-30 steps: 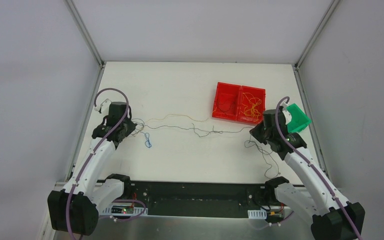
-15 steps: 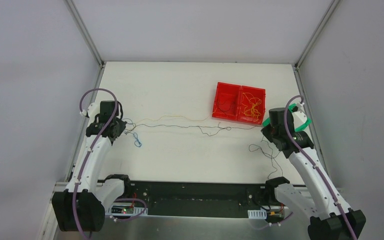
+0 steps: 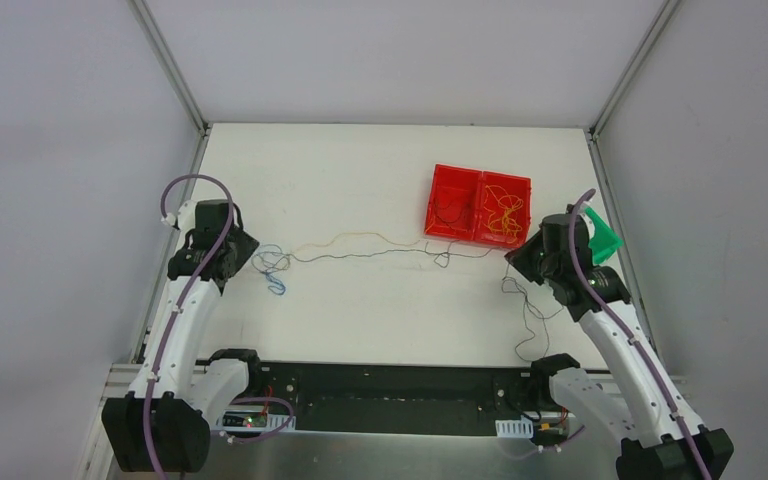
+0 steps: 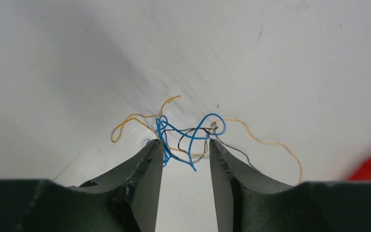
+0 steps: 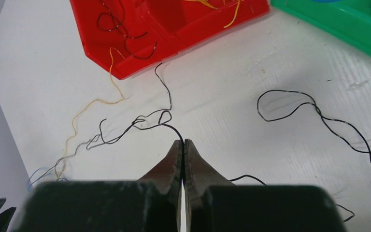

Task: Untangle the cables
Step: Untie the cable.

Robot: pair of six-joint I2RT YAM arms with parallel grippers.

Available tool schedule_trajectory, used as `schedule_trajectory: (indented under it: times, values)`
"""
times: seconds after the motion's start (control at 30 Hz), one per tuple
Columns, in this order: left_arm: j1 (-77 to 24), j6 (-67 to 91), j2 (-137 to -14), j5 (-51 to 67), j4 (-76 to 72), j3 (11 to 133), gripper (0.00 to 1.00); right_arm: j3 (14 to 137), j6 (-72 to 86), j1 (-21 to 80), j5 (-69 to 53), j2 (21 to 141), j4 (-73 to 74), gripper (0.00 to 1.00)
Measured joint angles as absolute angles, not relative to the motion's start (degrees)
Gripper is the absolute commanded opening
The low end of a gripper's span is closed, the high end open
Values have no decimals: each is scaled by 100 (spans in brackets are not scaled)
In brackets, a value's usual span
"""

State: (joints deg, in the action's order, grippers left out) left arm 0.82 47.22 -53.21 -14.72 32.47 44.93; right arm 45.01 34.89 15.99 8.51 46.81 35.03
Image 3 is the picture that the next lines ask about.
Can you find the yellow wire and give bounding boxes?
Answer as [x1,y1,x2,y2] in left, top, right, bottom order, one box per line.
[483,185,528,241]

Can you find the black wire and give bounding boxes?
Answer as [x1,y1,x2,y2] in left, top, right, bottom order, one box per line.
[287,239,565,364]
[431,192,475,230]

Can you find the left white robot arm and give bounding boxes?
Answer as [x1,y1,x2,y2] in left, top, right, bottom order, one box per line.
[101,199,265,473]

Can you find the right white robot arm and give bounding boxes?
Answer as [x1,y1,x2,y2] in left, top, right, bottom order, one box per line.
[505,212,734,479]

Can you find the green plastic bin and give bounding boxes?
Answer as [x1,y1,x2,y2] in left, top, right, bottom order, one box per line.
[582,207,624,265]

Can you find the right red bin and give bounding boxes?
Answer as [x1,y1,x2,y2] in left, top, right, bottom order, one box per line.
[473,171,532,249]

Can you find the red bin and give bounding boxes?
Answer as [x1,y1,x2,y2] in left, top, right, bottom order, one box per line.
[424,164,483,242]
[473,171,532,249]

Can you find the left red bin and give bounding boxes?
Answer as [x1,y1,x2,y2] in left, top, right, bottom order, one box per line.
[424,164,483,242]

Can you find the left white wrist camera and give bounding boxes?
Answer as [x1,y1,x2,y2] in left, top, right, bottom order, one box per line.
[161,200,197,233]

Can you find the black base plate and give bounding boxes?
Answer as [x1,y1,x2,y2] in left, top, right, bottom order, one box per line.
[243,362,563,436]

